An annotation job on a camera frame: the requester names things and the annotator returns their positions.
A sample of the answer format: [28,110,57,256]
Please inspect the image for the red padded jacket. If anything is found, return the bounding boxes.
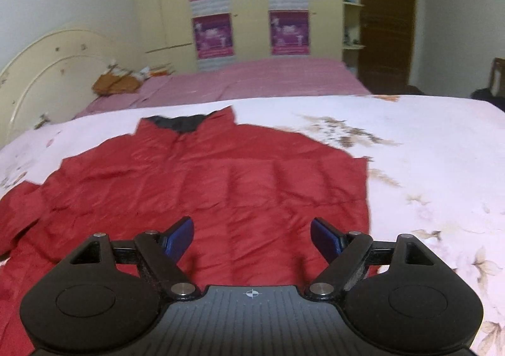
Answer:
[1,108,369,355]

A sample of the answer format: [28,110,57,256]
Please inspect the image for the white floral bed cover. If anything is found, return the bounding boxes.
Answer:
[1,96,504,355]

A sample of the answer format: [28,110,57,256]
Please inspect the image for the orange brown cloth pile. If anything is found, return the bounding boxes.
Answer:
[92,73,142,96]

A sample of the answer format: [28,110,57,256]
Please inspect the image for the cream wooden headboard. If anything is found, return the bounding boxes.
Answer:
[0,27,140,144]

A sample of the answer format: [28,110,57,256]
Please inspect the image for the wooden chair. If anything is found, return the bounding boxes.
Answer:
[489,58,505,97]

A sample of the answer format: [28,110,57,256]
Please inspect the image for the purple poster lower left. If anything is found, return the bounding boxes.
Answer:
[193,14,235,72]

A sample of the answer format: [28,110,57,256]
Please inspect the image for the purple poster lower right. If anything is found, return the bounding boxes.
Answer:
[269,11,310,55]

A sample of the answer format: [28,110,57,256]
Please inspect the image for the cream yellow wardrobe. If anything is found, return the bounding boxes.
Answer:
[136,0,343,73]

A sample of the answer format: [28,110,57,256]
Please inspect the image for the brown wooden door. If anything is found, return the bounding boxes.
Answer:
[358,0,415,95]

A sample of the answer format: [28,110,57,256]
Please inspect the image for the cream corner shelf unit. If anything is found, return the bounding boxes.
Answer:
[342,0,365,77]

